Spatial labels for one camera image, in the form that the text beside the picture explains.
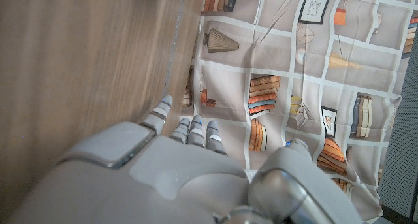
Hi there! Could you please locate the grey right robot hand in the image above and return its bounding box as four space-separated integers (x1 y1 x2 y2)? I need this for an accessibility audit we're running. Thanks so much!
6 94 363 224

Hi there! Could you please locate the printed bookshelf backdrop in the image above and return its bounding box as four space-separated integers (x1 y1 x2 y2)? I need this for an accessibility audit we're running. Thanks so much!
179 0 418 223

